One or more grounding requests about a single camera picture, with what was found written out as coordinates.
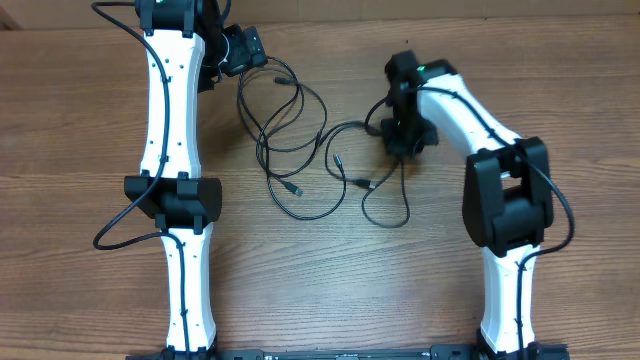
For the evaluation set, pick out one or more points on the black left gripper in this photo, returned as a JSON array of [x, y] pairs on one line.
[[244, 58]]

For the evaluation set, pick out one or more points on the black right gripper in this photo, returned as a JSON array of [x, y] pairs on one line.
[[395, 148]]

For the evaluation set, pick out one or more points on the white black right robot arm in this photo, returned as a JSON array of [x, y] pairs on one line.
[[507, 201]]

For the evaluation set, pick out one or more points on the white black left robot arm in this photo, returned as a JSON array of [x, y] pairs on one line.
[[189, 49]]

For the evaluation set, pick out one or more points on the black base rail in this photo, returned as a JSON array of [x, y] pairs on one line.
[[435, 352]]

